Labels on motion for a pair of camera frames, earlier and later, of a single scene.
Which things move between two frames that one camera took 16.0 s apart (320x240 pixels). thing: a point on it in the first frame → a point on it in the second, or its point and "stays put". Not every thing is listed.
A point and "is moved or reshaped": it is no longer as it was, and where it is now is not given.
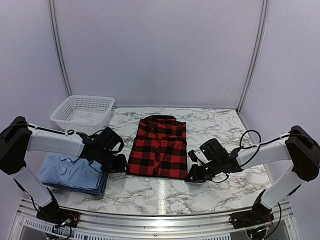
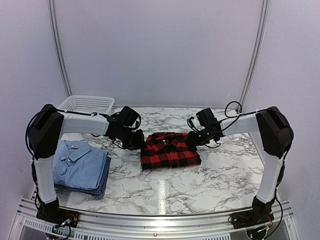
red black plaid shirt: (159, 148) is moved or reshaped
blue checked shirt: (101, 191) stays put
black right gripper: (196, 176) → (192, 142)
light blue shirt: (69, 170) stays put
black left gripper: (119, 167) → (138, 144)
